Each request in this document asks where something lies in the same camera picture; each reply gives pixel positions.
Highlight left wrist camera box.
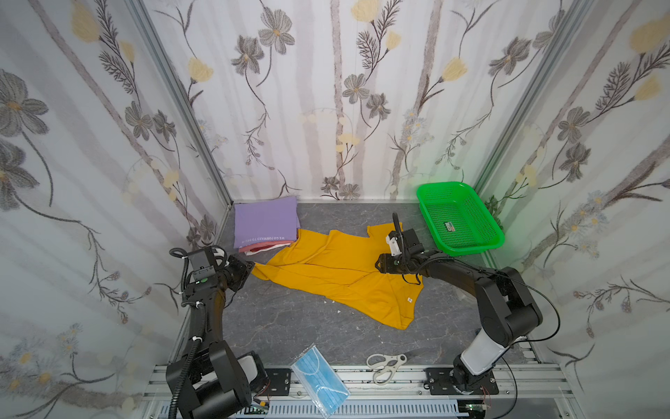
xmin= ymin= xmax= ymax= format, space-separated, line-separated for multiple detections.
xmin=187 ymin=246 xmax=217 ymax=282

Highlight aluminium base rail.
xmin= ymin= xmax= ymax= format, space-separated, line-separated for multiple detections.
xmin=130 ymin=363 xmax=587 ymax=418

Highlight green plastic basket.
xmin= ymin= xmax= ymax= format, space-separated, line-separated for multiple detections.
xmin=416 ymin=182 xmax=505 ymax=257

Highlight white handled scissors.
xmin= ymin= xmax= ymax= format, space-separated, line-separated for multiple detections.
xmin=366 ymin=354 xmax=408 ymax=386

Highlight aluminium corner post right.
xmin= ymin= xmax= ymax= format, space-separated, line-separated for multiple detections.
xmin=474 ymin=0 xmax=594 ymax=195

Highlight blue face mask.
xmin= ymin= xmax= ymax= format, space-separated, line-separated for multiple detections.
xmin=291 ymin=345 xmax=351 ymax=418

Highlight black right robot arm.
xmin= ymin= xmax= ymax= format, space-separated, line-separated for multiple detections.
xmin=375 ymin=226 xmax=549 ymax=395

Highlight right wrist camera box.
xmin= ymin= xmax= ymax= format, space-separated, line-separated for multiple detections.
xmin=386 ymin=232 xmax=403 ymax=258

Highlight yellow t-shirt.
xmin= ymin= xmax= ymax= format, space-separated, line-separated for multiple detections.
xmin=253 ymin=223 xmax=423 ymax=330

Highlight aluminium corner post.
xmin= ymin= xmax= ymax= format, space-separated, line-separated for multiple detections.
xmin=474 ymin=0 xmax=594 ymax=195
xmin=125 ymin=0 xmax=234 ymax=210

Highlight aluminium corner post left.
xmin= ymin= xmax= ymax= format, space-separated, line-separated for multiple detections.
xmin=125 ymin=0 xmax=234 ymax=210

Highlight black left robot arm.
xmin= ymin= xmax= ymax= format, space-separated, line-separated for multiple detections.
xmin=166 ymin=245 xmax=269 ymax=418

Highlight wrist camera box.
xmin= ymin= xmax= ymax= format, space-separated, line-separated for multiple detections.
xmin=187 ymin=246 xmax=217 ymax=282
xmin=386 ymin=232 xmax=403 ymax=258

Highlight folded purple t-shirt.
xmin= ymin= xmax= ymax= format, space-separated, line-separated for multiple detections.
xmin=234 ymin=197 xmax=300 ymax=249

